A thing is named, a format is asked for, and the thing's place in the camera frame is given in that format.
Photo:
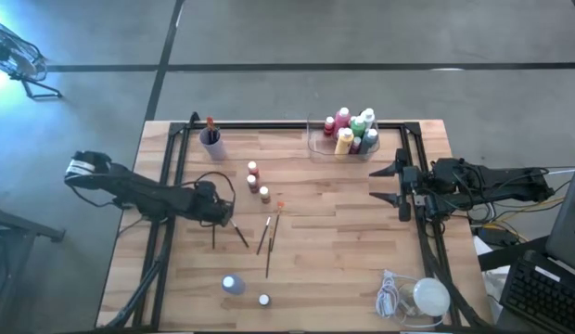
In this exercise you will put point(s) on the black keyboard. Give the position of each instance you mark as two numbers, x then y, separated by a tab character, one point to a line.
542	297

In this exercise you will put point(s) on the clear plastic bin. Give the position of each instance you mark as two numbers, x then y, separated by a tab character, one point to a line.
320	148

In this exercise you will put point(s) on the orange paintbrush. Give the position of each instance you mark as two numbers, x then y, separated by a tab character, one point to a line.
210	125
276	225

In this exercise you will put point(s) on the grey computer monitor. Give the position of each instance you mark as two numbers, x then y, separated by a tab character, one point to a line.
568	222

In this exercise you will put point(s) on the large white paint bottle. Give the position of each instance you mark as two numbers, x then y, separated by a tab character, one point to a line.
368	116

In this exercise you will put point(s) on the large pink paint bottle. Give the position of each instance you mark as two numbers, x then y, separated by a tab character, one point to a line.
341	119

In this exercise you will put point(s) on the large green paint bottle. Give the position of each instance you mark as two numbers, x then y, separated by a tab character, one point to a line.
358	126

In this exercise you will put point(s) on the large lavender paint bottle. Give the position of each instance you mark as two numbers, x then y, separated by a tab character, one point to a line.
233	284

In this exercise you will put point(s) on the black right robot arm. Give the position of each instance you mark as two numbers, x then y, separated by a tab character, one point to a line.
501	183

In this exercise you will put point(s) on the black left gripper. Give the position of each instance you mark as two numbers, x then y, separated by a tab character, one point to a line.
213	204

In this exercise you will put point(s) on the small brown paint bottle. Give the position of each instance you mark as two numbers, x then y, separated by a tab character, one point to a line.
252	182

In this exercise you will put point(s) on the black floor fan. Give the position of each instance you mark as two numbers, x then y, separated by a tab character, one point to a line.
14	55

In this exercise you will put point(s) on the large yellow paint bottle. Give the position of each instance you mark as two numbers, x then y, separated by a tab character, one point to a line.
344	141

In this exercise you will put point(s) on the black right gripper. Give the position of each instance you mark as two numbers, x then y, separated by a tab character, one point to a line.
410	185

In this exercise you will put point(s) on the dark side table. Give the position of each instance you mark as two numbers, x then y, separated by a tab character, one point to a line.
18	222

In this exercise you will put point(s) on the white cup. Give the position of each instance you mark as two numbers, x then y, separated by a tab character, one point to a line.
214	144

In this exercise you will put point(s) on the large teal paint bottle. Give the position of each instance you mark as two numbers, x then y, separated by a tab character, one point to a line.
369	141

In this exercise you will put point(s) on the black computer desk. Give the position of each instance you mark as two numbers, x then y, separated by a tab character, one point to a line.
510	253

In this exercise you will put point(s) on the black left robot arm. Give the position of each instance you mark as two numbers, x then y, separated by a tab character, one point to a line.
130	188

